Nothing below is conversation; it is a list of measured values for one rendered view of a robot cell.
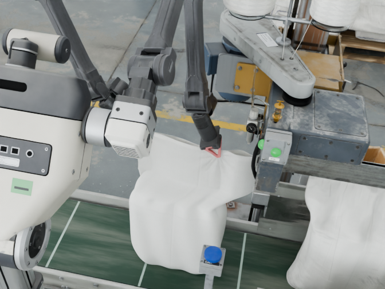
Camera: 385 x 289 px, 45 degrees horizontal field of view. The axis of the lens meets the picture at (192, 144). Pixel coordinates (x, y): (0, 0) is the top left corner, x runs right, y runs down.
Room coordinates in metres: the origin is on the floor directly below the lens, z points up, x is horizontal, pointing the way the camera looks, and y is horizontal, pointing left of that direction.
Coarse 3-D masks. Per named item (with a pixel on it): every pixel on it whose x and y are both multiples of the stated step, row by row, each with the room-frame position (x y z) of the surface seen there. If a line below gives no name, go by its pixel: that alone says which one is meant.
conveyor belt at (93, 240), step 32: (64, 224) 1.36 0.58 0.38; (96, 224) 1.37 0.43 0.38; (128, 224) 1.39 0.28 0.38; (64, 256) 1.18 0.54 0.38; (96, 256) 1.20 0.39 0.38; (128, 256) 1.21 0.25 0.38; (256, 256) 1.26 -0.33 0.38; (288, 256) 1.27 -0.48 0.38; (160, 288) 1.06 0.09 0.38; (192, 288) 1.07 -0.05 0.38; (224, 288) 1.08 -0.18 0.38; (256, 288) 1.09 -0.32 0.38; (288, 288) 1.10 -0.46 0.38
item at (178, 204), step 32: (160, 160) 1.26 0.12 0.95; (192, 160) 1.21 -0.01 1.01; (224, 160) 1.20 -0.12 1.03; (256, 160) 1.19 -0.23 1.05; (160, 192) 1.20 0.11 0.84; (192, 192) 1.20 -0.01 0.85; (224, 192) 1.19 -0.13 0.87; (160, 224) 1.15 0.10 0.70; (192, 224) 1.13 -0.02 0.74; (224, 224) 1.20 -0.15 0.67; (160, 256) 1.15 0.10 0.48; (192, 256) 1.12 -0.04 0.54
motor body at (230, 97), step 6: (222, 42) 1.56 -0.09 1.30; (228, 42) 1.50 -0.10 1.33; (228, 48) 1.50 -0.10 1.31; (234, 48) 1.47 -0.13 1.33; (240, 54) 1.47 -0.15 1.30; (222, 96) 1.48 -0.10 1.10; (228, 96) 1.47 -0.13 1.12; (234, 96) 1.46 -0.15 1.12; (240, 96) 1.46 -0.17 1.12; (246, 96) 1.47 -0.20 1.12; (234, 102) 1.47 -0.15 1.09
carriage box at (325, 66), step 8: (328, 40) 1.61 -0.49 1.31; (336, 40) 1.60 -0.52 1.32; (296, 48) 1.50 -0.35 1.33; (328, 48) 1.57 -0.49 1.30; (336, 48) 1.56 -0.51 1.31; (304, 56) 1.44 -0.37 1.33; (312, 56) 1.44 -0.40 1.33; (320, 56) 1.45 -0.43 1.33; (328, 56) 1.45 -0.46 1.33; (336, 56) 1.45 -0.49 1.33; (312, 64) 1.39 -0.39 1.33; (320, 64) 1.39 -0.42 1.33; (328, 64) 1.40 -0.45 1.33; (336, 64) 1.40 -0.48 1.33; (312, 72) 1.34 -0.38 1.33; (320, 72) 1.34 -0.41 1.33; (328, 72) 1.34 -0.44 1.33; (336, 72) 1.35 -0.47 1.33; (344, 80) 1.29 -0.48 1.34; (264, 104) 1.53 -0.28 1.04
